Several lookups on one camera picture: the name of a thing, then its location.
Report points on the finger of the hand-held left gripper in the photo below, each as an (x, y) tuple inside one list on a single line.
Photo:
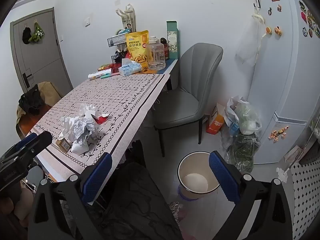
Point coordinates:
[(40, 141), (23, 141)]

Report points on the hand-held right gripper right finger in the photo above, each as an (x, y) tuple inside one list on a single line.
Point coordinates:
[(223, 177)]

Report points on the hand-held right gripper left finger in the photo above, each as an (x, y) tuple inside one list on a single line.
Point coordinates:
[(97, 177)]

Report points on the small cardboard box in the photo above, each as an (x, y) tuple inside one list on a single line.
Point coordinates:
[(62, 144)]

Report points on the white trash bin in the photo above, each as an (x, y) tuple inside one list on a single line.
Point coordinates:
[(193, 177)]

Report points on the printed paper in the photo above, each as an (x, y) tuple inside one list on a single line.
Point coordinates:
[(81, 132)]

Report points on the white tissue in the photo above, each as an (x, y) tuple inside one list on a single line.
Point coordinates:
[(87, 109)]

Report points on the small red carton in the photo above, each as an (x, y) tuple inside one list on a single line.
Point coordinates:
[(101, 119)]

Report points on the person's left hand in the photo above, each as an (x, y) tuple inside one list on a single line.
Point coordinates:
[(25, 205)]

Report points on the wooden chair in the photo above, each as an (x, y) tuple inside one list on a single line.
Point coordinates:
[(27, 122)]

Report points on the bag of green vegetables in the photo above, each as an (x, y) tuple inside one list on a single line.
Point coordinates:
[(241, 150)]

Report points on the dark patterned cloth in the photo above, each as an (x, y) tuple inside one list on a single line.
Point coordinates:
[(135, 200)]

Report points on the orange cardboard box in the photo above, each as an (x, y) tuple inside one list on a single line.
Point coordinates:
[(215, 123)]

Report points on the striped cloth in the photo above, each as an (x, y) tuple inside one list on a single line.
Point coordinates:
[(178, 211)]

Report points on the orange figures fridge magnet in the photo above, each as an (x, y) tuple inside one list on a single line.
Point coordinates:
[(278, 133)]

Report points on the grey door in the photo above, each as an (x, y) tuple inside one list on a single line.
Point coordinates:
[(42, 60)]

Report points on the black white tiled board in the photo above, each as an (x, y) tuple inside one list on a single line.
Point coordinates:
[(303, 195)]

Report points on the grey upholstered chair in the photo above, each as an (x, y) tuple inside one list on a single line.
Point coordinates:
[(185, 100)]

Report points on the roll of white bags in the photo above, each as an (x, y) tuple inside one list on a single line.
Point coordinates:
[(98, 75)]

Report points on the green pen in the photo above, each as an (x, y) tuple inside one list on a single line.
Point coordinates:
[(110, 76)]

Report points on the red snack packets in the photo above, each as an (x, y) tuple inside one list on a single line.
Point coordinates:
[(108, 67)]

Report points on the black hat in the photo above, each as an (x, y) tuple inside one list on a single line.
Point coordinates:
[(26, 36)]

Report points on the white refrigerator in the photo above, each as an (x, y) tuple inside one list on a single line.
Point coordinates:
[(282, 80)]

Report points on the blue tissue pack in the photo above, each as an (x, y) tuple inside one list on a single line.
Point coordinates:
[(129, 67)]

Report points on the black utensil holder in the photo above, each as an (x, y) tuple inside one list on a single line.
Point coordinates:
[(120, 56)]

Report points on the orange placemat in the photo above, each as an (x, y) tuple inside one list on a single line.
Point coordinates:
[(147, 71)]

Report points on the yellow snack bag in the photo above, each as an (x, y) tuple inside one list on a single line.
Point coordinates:
[(137, 47)]

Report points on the hanging white mesh bag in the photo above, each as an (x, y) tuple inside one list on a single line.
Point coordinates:
[(250, 45)]

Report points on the clear plastic jug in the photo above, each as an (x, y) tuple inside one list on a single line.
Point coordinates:
[(156, 55)]

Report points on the dark bottle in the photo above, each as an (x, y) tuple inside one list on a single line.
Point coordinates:
[(165, 47)]

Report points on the tall green box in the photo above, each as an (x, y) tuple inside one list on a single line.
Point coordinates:
[(173, 40)]

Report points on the hanging milk carton bag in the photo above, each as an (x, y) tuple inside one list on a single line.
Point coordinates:
[(128, 17)]

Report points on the round orange fridge magnet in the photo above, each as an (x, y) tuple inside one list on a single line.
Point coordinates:
[(268, 30)]

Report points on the orange figure fridge magnet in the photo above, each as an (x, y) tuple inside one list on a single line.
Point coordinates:
[(278, 31)]

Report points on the cluster of fridge magnets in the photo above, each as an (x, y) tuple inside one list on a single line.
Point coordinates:
[(310, 21)]

